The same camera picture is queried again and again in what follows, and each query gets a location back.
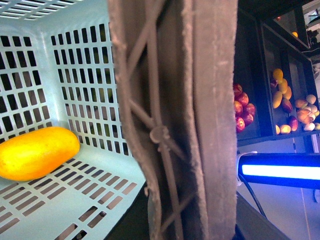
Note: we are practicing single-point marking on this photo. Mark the brown basket handle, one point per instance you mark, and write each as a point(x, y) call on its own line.
point(174, 69)

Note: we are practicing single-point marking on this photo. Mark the light blue plastic basket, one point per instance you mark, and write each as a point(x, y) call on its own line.
point(57, 69)

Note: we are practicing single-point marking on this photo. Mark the yellow mango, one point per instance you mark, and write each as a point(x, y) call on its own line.
point(35, 154)

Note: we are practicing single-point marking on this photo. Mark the black fruit display shelf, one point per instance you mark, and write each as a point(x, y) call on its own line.
point(272, 67)

